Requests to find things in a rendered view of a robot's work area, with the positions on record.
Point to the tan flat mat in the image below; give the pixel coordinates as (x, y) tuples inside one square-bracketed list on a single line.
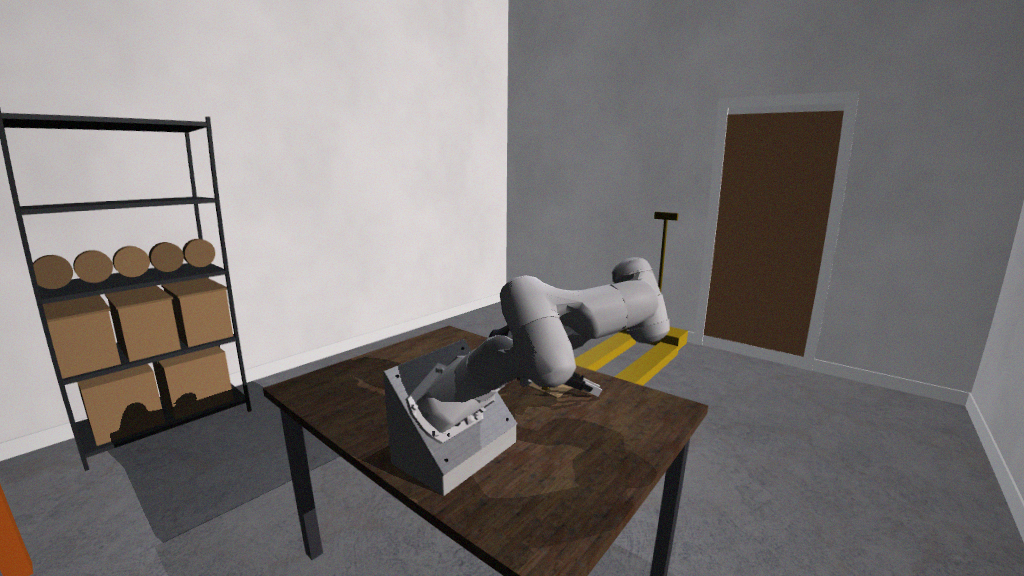
[(555, 392)]

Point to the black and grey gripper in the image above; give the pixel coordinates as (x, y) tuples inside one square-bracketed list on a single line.
[(583, 385)]

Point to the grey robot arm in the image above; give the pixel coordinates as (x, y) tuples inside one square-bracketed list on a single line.
[(535, 314)]

